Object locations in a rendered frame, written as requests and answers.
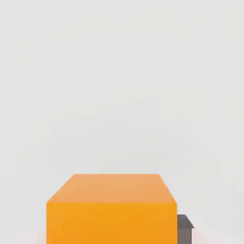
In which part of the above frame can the small orange cube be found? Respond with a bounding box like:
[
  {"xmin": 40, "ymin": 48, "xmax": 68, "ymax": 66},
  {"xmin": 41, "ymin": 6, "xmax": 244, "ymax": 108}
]
[{"xmin": 46, "ymin": 173, "xmax": 178, "ymax": 244}]

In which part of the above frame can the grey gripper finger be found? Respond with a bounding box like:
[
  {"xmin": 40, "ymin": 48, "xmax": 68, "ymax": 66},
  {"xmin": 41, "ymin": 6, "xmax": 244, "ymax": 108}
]
[{"xmin": 177, "ymin": 214, "xmax": 208, "ymax": 244}]

